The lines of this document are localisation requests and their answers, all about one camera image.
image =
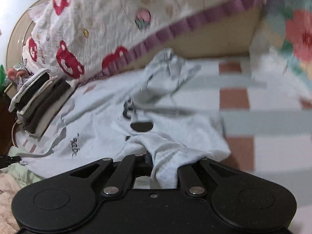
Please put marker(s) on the grey bunny plush toy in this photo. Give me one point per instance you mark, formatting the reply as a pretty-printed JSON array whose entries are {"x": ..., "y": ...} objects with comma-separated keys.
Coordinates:
[{"x": 18, "y": 76}]

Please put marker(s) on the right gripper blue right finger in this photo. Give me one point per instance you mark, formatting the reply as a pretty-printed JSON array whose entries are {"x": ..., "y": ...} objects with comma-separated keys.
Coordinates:
[{"x": 190, "y": 182}]

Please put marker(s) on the light green quilted sheet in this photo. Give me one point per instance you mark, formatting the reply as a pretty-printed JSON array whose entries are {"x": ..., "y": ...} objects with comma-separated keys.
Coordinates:
[{"x": 20, "y": 173}]

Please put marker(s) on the black folded garment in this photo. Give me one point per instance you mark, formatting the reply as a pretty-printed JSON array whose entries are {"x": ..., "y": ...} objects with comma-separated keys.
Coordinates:
[{"x": 33, "y": 93}]

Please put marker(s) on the checked plush blanket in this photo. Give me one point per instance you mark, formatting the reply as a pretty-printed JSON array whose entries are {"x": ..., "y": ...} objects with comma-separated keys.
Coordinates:
[{"x": 268, "y": 132}]

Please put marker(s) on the cream folded garment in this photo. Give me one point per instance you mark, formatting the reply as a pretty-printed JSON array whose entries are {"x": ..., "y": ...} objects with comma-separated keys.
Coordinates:
[{"x": 34, "y": 95}]

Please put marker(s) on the white folded garment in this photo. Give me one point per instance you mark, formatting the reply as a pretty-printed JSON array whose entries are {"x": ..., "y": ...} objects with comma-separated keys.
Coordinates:
[{"x": 28, "y": 87}]

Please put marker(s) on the floral pillow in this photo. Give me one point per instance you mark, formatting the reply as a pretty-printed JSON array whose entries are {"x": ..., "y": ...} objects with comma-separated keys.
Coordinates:
[{"x": 281, "y": 46}]

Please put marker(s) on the light grey sweatshirt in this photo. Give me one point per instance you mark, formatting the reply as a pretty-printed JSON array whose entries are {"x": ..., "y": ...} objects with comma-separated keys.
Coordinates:
[{"x": 132, "y": 113}]

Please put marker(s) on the dark brown folded garment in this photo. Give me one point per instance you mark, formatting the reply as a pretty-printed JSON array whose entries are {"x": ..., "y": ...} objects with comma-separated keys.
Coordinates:
[{"x": 46, "y": 111}]

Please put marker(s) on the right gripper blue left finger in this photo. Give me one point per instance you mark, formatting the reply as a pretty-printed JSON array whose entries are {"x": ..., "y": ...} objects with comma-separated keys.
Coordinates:
[{"x": 125, "y": 174}]

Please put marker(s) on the white bear print quilt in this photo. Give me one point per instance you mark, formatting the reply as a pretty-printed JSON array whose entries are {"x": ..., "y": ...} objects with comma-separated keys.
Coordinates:
[{"x": 84, "y": 38}]

